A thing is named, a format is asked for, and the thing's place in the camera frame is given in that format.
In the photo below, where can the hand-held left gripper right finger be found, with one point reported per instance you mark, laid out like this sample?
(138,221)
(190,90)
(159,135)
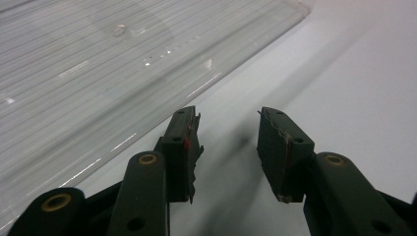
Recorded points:
(278,157)

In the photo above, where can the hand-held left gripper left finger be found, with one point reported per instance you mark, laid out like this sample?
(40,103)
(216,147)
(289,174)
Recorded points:
(178,154)

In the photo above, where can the clear plastic tray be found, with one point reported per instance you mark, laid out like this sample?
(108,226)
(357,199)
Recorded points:
(98,85)

